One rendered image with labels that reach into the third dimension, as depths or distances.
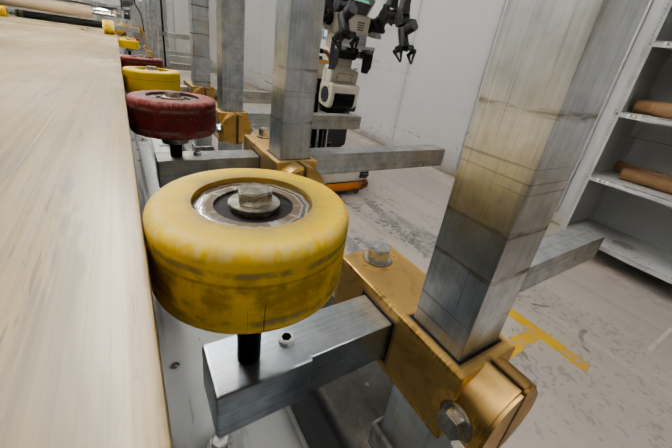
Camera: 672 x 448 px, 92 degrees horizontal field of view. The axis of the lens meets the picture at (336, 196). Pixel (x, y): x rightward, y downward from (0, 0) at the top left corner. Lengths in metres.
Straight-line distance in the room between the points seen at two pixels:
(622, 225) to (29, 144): 2.93
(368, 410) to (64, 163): 0.27
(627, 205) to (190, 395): 2.78
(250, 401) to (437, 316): 0.11
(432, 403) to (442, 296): 0.06
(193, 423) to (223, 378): 0.23
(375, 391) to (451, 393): 0.14
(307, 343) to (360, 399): 0.14
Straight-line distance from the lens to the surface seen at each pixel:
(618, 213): 2.93
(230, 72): 0.58
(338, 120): 0.73
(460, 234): 0.17
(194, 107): 0.34
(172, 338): 0.48
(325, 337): 0.20
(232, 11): 0.58
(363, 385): 0.33
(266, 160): 0.37
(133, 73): 0.59
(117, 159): 0.20
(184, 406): 0.42
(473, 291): 0.18
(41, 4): 4.66
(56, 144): 0.23
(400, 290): 0.23
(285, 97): 0.34
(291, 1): 0.34
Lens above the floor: 0.97
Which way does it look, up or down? 23 degrees down
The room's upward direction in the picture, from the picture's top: 8 degrees clockwise
